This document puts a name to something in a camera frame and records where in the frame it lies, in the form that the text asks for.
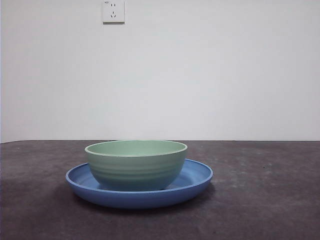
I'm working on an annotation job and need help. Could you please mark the green ribbed bowl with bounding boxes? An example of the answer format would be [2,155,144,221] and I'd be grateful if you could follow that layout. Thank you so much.
[84,139,189,192]

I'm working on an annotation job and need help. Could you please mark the blue round plate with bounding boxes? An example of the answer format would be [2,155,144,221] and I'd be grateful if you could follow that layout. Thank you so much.
[65,158,214,210]

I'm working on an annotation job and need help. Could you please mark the white wall socket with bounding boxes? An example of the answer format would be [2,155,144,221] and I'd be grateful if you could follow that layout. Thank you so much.
[102,0,126,25]

